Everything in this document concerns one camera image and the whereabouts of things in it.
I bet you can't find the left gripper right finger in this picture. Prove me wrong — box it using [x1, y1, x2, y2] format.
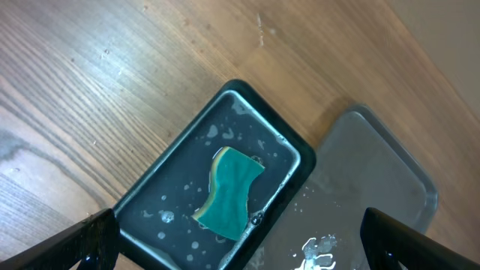
[360, 208, 479, 270]

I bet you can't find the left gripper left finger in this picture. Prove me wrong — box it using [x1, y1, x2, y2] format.
[1, 208, 120, 269]

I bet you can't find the green and yellow sponge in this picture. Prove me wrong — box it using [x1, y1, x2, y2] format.
[192, 146, 265, 241]

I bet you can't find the small black sponge tray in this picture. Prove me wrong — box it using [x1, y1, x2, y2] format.
[114, 79, 316, 269]

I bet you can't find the large dark brown tray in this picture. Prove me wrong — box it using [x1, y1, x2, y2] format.
[245, 104, 438, 269]

